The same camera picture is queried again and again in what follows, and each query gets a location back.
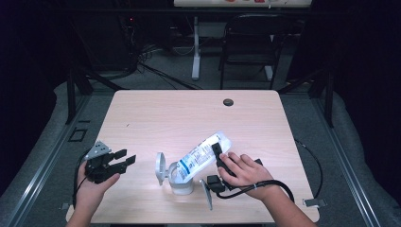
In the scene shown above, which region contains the right hand-held gripper cable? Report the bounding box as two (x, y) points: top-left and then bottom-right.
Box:
(216, 179), (296, 203)

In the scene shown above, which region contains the bundle of floor cables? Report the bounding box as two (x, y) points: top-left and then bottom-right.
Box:
(135, 44), (202, 91)

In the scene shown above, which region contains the clear jug with white lid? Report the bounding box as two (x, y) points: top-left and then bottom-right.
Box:
(154, 151), (195, 196)

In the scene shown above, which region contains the white desk top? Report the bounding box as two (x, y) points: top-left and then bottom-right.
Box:
(173, 0), (312, 9)

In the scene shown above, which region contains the black metal stand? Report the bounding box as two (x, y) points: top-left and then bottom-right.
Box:
(64, 67), (127, 125)
(277, 67), (335, 129)

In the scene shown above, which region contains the left hand-held gripper cable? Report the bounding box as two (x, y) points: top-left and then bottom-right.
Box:
(72, 148), (96, 209)

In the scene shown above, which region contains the hand-held gripper cable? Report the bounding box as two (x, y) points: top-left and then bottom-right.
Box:
(216, 179), (296, 203)
(72, 148), (96, 209)

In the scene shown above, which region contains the blue and white pouch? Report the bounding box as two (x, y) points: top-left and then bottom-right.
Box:
(176, 131), (232, 184)

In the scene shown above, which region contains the dark equipment with red light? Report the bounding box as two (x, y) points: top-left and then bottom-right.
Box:
(116, 13), (140, 74)

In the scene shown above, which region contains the black floor cable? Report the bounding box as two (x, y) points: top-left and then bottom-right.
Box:
(294, 138), (324, 200)

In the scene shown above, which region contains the person's right hand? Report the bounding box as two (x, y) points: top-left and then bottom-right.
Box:
(218, 151), (275, 201)

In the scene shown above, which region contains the aluminium floor rail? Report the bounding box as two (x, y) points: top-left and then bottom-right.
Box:
(6, 94), (93, 227)
(310, 97), (382, 227)

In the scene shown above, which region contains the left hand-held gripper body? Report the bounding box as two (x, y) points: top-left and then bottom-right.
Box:
(84, 140), (128, 184)

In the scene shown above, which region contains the person's left hand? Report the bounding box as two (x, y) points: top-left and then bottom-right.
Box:
(75, 162), (121, 215)

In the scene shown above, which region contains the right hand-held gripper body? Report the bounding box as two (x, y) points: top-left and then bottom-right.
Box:
(199, 174), (236, 211)

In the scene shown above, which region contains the white desk leg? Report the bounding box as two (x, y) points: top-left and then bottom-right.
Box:
(191, 16), (201, 80)

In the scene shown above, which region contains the black folding chair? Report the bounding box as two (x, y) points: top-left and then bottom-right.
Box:
(218, 12), (292, 90)

